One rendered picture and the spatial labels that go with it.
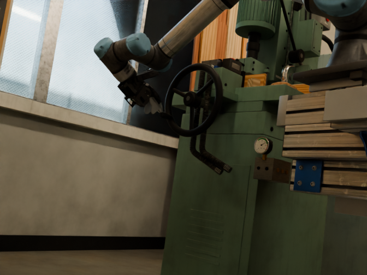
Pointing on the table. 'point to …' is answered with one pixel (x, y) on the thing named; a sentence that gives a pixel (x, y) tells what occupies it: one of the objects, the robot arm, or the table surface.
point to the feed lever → (295, 58)
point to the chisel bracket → (252, 66)
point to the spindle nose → (253, 45)
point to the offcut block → (253, 82)
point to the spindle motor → (256, 18)
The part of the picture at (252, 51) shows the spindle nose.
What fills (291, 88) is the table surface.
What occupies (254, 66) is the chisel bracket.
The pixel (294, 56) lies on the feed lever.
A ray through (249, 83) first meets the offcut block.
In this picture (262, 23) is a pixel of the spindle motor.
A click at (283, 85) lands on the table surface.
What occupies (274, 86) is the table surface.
